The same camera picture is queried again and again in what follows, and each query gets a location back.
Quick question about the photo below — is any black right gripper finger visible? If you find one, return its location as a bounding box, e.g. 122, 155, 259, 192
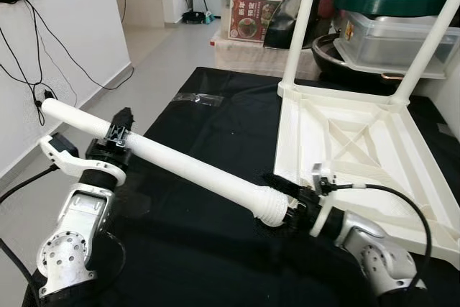
262, 173, 310, 203

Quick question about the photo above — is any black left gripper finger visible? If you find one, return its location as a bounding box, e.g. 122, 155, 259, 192
108, 107, 137, 142

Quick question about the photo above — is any white plastic children table top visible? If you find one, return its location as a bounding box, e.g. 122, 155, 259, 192
273, 81, 460, 268

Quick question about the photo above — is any clear tape strip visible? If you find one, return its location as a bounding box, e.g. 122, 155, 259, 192
172, 93, 224, 106

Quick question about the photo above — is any black tablecloth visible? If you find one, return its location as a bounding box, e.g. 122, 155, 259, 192
22, 66, 460, 307

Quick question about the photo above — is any black wok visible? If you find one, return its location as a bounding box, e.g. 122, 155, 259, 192
311, 34, 403, 85

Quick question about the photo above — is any red printed carton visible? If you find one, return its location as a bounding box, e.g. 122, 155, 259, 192
229, 0, 281, 42

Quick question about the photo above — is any clear plastic storage box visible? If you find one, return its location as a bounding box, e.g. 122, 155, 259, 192
338, 11, 460, 70

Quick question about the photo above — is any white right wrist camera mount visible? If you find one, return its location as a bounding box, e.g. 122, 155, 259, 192
309, 165, 342, 236

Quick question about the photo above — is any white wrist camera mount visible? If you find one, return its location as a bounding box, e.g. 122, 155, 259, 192
309, 165, 342, 236
40, 134, 127, 185

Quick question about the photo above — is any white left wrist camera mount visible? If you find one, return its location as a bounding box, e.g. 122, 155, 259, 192
40, 134, 127, 185

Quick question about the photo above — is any thin wall power cable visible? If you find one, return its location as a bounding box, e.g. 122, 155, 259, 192
25, 1, 134, 92
0, 0, 58, 128

